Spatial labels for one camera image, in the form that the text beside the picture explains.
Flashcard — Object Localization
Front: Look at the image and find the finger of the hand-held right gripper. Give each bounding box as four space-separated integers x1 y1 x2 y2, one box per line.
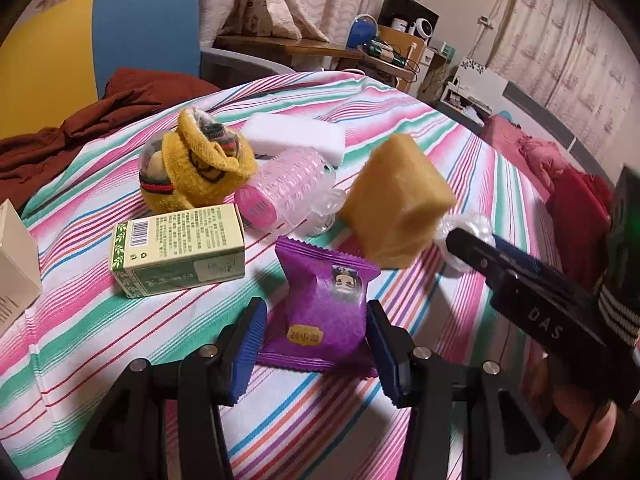
492 237 566 281
444 227 532 287

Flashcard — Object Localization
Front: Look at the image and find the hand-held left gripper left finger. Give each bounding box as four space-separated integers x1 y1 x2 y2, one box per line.
57 296 269 480

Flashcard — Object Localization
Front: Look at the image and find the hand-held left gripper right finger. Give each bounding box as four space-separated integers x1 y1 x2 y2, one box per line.
366 299 573 480

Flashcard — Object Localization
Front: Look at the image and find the clear plastic wrap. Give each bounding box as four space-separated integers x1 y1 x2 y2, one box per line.
432 212 496 275

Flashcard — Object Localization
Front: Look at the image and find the purple snack packet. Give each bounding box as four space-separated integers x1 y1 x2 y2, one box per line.
256 236 381 378

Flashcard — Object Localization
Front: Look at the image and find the tan sponge block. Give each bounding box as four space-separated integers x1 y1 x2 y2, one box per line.
345 132 458 269

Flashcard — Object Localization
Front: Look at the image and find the small green cardboard box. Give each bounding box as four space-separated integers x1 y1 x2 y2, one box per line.
110 203 247 300

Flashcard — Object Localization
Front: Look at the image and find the pink hair roller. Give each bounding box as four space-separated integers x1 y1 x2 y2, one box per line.
235 147 333 233

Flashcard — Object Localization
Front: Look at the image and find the yellow sock bundle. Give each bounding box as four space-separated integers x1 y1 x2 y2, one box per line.
138 108 259 212

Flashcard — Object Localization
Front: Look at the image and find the white sponge block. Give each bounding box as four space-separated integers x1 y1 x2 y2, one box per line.
241 112 347 168

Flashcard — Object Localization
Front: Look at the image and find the person's right hand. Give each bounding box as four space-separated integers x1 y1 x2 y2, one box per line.
527 355 640 478

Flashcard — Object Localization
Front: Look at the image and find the bright red blanket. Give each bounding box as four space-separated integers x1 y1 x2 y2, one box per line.
545 167 613 286

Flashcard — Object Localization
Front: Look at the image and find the pink bedding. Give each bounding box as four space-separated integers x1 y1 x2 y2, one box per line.
480 112 566 196

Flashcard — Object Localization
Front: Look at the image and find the pink green striped tablecloth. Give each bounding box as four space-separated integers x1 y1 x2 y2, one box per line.
0 71 566 480

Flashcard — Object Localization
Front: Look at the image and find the dark grey bed headboard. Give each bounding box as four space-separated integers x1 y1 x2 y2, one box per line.
502 82 616 186

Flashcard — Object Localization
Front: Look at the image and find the white cabinet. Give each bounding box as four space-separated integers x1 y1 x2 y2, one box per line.
442 57 508 126

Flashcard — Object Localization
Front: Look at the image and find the brown cardboard box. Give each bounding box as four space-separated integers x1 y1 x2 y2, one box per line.
417 50 451 103

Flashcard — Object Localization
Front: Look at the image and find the light wooden box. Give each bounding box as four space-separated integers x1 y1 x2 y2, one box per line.
377 25 426 81

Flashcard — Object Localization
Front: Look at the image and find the white round fan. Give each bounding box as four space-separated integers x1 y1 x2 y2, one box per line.
412 16 437 41

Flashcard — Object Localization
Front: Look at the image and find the blue round appliance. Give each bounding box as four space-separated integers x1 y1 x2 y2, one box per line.
352 16 383 51

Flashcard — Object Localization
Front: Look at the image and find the cream cardboard box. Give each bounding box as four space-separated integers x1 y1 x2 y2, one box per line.
0 199 43 336

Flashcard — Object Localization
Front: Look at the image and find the black shelf box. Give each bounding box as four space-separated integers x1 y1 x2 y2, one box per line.
377 0 441 36

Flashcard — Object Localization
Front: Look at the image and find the wooden side desk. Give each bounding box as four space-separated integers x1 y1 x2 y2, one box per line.
215 35 418 93

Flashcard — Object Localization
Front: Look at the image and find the dark red cloth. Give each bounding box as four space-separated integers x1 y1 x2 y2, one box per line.
0 67 221 211

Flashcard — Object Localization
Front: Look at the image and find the beige printed bag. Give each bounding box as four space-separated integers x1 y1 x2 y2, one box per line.
244 0 274 37

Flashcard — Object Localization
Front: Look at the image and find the grey yellow blue chair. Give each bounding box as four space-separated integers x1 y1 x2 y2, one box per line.
0 0 296 141

